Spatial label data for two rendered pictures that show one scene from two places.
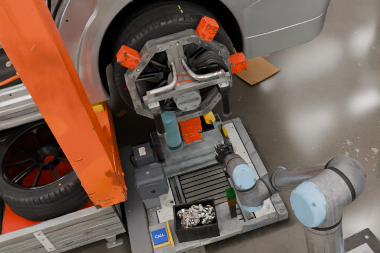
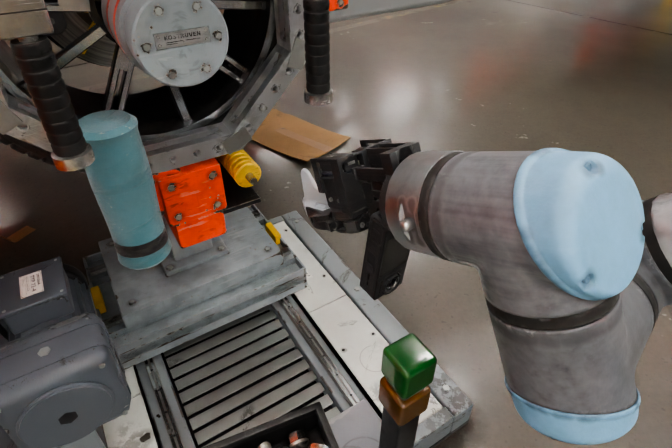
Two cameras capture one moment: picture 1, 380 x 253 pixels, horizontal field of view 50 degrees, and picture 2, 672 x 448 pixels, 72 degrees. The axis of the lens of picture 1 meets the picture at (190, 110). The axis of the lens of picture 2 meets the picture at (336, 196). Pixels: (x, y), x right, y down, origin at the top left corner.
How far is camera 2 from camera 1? 1.43 m
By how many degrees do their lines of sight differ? 21
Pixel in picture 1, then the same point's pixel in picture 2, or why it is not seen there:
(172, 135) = (130, 198)
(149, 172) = (51, 349)
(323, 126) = not seen: hidden behind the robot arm
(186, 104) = (173, 51)
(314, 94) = not seen: hidden behind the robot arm
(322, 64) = (415, 128)
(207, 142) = (238, 255)
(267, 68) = (326, 137)
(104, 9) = not seen: outside the picture
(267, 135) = (358, 242)
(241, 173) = (591, 187)
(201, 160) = (226, 304)
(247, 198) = (598, 363)
